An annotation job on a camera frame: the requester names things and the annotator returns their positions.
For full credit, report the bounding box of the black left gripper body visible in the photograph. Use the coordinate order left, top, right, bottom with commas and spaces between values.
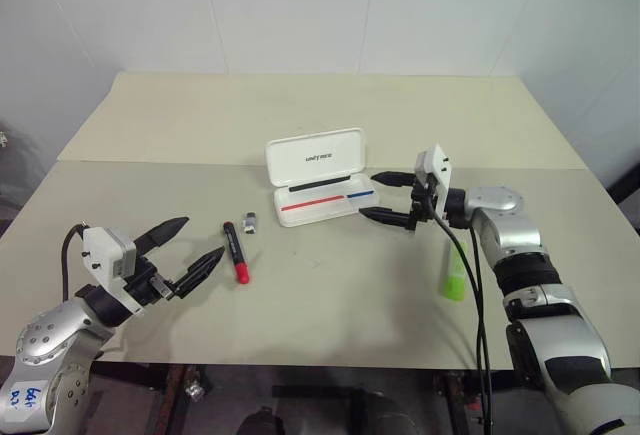
123, 256, 177, 307

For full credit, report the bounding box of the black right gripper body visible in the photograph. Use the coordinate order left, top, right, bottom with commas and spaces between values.
408, 172, 442, 233

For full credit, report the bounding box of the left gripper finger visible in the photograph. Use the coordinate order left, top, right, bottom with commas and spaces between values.
173, 247, 226, 302
133, 216, 191, 261

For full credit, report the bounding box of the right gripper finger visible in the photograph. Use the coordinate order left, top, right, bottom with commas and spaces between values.
370, 170, 418, 190
357, 206, 416, 230

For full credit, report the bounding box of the black marker with red cap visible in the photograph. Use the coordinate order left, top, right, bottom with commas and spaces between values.
221, 220, 252, 287

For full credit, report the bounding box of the green highlighter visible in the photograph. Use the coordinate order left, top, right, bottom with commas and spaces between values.
438, 243, 472, 303

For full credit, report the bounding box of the white plastic pencil case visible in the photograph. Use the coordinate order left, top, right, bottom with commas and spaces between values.
264, 127, 381, 229

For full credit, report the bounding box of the dark background equipment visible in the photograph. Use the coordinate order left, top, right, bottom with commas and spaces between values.
0, 118, 52, 237

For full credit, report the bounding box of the dark rounded shape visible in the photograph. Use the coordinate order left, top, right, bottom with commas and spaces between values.
236, 406, 287, 435

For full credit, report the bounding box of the white label with blue handwriting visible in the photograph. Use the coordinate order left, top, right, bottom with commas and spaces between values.
0, 372, 51, 419

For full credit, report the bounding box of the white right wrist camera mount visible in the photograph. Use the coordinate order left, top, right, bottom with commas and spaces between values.
414, 143, 456, 219

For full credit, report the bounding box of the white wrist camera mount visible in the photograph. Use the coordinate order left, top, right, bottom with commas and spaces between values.
414, 143, 456, 219
81, 226, 146, 316

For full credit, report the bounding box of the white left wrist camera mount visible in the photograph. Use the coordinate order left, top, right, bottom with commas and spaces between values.
81, 226, 146, 316

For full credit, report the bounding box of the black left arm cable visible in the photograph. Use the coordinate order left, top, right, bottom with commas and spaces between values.
60, 223, 94, 304

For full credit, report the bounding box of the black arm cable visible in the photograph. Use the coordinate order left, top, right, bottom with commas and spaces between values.
60, 223, 94, 304
430, 212, 497, 435

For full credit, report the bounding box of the rusty table frame leg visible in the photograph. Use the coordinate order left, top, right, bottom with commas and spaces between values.
442, 372, 474, 435
152, 364, 194, 435

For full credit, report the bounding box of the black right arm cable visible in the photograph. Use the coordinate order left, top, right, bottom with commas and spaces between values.
430, 212, 497, 435

